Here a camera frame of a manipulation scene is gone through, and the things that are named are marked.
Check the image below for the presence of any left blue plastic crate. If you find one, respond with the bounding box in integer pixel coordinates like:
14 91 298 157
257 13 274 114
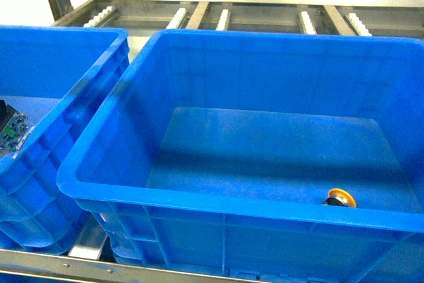
1 25 129 255

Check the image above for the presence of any red mushroom push button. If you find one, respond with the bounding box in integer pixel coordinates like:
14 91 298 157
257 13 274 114
1 99 34 158

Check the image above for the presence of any steel roller rack frame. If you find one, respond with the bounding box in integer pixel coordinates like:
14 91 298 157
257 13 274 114
1 0 423 282

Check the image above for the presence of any yellow mushroom push button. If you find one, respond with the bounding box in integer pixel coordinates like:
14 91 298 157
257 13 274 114
322 188 356 208

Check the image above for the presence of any large blue plastic crate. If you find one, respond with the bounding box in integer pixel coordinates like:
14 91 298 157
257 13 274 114
57 30 423 282

